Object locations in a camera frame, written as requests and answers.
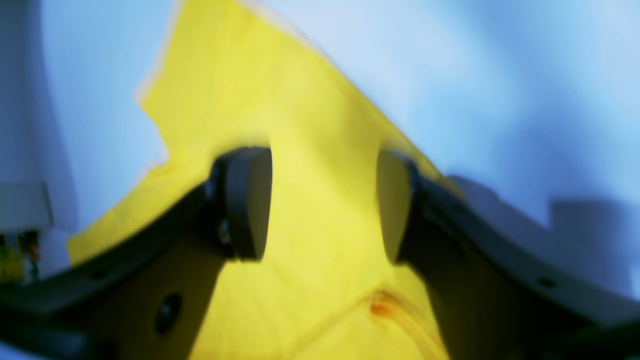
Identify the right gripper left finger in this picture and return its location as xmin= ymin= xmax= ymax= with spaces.
xmin=1 ymin=146 xmax=273 ymax=360

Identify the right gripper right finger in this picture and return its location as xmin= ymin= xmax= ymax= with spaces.
xmin=376 ymin=150 xmax=639 ymax=360

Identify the orange yellow T-shirt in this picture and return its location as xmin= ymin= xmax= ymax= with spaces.
xmin=67 ymin=0 xmax=450 ymax=360

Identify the grey bin left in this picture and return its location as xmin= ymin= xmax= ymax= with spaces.
xmin=0 ymin=0 xmax=79 ymax=285

